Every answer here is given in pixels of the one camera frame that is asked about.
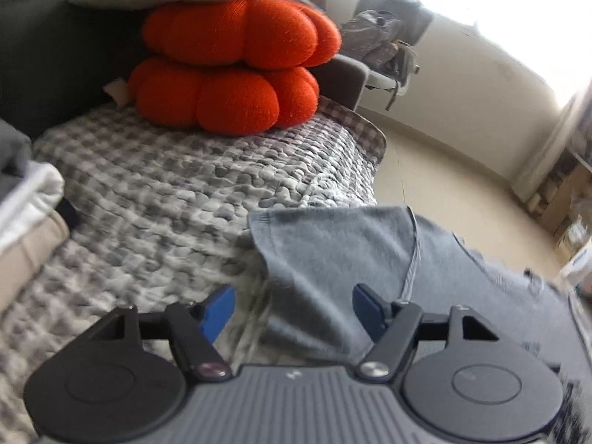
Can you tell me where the grey knitted cat sweater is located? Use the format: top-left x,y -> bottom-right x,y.
248,206 -> 591,443

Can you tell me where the grey checkered blanket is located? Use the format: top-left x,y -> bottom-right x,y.
319,96 -> 387,168

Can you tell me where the grey white quilted bedspread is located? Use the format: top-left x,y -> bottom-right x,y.
1,105 -> 377,443

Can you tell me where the grey backpack on chair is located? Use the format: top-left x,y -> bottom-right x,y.
340,10 -> 406,76

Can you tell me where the right beige curtain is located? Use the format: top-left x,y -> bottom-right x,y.
511,91 -> 591,202

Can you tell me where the white blue cardboard box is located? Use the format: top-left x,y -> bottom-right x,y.
558,242 -> 591,286

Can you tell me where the white office chair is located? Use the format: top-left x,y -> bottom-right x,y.
354,0 -> 434,110

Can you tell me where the wooden desk shelf unit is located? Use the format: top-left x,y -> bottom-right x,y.
528,148 -> 591,239

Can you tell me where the stack of folded clothes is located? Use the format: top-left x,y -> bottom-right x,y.
0,121 -> 79,309

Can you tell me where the orange pumpkin cushion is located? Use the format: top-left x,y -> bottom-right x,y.
127,0 -> 342,137

